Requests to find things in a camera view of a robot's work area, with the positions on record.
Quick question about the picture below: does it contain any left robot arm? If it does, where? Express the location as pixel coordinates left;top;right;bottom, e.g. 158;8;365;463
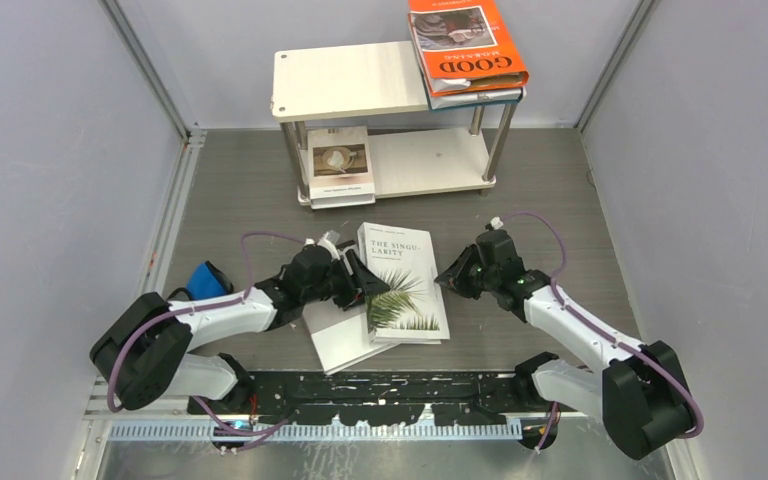
89;241;390;413

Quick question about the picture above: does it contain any white coffee cover book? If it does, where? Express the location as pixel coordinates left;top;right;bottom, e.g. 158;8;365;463
306;126;376;210

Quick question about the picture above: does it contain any teal Humor book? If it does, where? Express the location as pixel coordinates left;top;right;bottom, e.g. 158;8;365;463
424;87;526;111

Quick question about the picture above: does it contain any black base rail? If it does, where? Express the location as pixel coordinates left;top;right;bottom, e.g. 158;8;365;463
168;370;570;427

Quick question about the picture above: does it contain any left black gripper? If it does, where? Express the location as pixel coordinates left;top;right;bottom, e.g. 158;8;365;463
303;250;390;311

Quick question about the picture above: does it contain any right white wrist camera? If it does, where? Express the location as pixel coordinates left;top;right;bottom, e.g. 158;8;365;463
485;217;504;231

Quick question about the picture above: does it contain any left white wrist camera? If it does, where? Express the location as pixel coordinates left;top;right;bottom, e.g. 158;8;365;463
304;230;356;261

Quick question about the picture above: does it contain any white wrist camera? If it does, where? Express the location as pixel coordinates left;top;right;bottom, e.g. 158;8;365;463
485;217;504;231
304;230;356;261

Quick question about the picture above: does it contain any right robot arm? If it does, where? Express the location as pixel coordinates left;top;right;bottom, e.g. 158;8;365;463
435;229;704;460

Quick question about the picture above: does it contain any orange book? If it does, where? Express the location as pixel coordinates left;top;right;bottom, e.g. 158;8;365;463
408;0;529;97

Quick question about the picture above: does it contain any grey white notebook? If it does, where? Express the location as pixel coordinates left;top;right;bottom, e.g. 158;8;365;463
302;301;397;375

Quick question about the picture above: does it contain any white two-tier shelf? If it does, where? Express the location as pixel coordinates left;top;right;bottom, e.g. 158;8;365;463
271;41;517;207

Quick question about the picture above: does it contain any white slotted cable duct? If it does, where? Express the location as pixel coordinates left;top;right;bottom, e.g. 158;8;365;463
108;419;523;442

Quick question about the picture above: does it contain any blue grey cloth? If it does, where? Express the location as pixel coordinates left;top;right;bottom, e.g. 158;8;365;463
167;261;234;301

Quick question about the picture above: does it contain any white palm leaf book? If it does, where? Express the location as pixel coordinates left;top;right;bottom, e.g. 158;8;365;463
357;222;451;344

